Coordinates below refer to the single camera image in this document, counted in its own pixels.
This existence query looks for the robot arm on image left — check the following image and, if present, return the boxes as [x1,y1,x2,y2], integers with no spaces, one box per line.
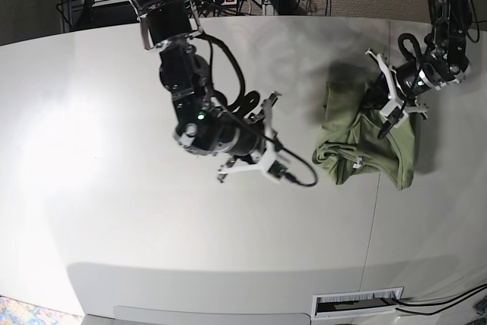
[128,0,293,182]

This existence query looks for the black camera cable image left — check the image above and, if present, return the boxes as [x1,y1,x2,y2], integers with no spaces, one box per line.
[198,33,319,188]

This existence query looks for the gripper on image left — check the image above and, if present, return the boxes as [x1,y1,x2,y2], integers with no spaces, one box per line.
[217,91,283,183]

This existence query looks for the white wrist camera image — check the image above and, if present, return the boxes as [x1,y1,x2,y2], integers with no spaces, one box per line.
[264,155,291,183]
[379,100,409,128]

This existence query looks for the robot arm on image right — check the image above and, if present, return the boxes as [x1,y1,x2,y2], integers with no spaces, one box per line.
[361,0,479,139]

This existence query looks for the green T-shirt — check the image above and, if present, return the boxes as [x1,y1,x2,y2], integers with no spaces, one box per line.
[311,78,415,191]

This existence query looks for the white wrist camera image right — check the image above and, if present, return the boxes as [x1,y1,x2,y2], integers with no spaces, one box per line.
[379,100,409,128]

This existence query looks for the black camera cable image right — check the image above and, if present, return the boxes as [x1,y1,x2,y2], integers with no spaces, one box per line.
[377,33,424,139]

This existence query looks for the black cables at table edge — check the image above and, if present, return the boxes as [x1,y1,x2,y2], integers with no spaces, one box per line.
[395,285,487,317]

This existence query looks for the black power strip red switch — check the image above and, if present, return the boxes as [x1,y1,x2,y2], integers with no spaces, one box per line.
[195,0,238,8]

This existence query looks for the black camera cable image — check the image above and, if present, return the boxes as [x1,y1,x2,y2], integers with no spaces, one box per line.
[377,33,424,139]
[198,33,319,188]

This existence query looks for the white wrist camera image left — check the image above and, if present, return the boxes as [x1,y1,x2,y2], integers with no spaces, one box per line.
[264,155,291,183]

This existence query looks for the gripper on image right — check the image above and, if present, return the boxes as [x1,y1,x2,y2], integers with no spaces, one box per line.
[360,49,433,129]

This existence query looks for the white cable grommet tray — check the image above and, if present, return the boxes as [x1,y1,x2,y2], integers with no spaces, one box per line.
[311,287,404,320]

